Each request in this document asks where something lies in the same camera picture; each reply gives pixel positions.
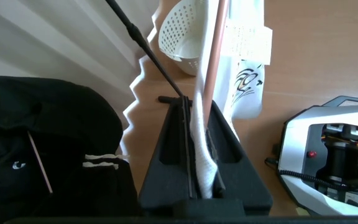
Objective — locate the black clothes rack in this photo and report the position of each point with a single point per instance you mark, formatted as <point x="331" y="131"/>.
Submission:
<point x="141" y="40"/>

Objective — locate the beige curtain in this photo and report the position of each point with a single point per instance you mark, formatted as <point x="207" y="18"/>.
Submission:
<point x="42" y="37"/>

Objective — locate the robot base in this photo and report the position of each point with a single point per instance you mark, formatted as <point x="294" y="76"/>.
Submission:
<point x="297" y="137"/>

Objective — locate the white garment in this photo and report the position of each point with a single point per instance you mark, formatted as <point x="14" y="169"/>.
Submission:
<point x="204" y="169"/>

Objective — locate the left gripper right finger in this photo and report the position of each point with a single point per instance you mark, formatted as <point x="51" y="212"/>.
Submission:
<point x="244" y="183"/>

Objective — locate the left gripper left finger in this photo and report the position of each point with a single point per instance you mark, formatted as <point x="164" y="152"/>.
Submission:
<point x="166" y="180"/>

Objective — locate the black garment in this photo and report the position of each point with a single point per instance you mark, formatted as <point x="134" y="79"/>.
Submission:
<point x="57" y="118"/>

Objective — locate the white laundry basket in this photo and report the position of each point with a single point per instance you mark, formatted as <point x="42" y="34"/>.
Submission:
<point x="179" y="31"/>

